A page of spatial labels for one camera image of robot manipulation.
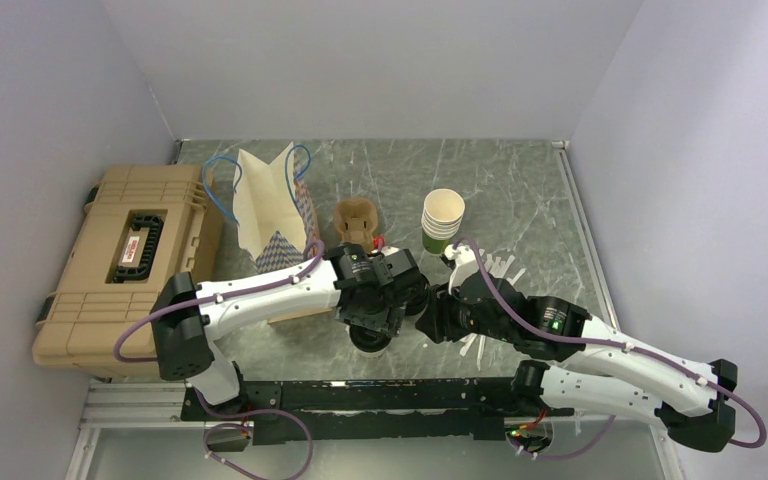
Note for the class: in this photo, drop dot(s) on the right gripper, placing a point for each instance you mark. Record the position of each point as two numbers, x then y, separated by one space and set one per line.
437 322

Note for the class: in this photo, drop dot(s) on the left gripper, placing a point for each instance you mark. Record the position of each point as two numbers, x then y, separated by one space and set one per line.
387 321

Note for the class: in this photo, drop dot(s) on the single white paper cup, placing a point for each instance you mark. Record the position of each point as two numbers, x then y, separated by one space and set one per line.
372 354

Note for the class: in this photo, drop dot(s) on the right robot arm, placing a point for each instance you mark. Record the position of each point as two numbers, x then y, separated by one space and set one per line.
573 360

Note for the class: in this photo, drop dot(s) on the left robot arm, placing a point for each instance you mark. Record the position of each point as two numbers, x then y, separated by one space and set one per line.
185 329

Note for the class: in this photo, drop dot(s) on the stack of black lids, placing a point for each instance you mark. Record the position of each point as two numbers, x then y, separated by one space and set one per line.
418 301

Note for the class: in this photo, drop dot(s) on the pile of wrapped straws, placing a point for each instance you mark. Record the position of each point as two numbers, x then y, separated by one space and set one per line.
484 350

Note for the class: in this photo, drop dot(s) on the cardboard cup carrier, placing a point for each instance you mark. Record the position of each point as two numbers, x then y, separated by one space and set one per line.
356 222

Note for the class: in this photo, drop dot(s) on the stack of paper cups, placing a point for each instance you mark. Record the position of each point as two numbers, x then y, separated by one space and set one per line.
443 211

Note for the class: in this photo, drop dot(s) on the patterned paper bag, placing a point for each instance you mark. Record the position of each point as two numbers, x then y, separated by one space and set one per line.
277 224

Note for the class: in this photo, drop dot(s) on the tan hard case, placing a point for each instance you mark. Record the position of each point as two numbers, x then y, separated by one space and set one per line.
142 225

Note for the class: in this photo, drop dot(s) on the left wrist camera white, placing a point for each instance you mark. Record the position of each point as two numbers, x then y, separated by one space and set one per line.
383 252

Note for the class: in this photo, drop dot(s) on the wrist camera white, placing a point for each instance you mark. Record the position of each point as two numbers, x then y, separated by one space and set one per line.
463 260
383 252

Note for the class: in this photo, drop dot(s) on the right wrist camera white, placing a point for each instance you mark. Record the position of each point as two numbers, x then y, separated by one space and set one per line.
463 260

